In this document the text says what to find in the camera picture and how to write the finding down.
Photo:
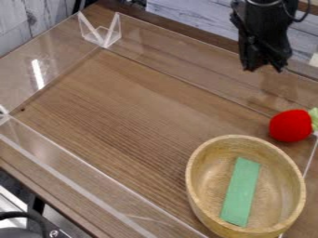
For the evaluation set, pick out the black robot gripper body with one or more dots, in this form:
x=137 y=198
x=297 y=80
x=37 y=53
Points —
x=264 y=21

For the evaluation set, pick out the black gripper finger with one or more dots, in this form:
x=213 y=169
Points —
x=278 y=59
x=252 y=54

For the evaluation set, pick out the red plush strawberry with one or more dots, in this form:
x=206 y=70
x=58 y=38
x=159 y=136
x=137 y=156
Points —
x=294 y=125

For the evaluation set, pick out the wooden bowl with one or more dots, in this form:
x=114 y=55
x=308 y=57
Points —
x=281 y=189

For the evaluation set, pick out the green rectangular block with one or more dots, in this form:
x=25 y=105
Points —
x=241 y=192

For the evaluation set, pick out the clear acrylic corner bracket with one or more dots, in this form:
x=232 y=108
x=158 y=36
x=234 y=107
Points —
x=101 y=35

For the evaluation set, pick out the clear acrylic tray enclosure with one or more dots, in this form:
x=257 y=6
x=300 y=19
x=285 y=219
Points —
x=101 y=123

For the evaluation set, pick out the black metal table frame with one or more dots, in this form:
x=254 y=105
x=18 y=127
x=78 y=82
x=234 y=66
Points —
x=27 y=217

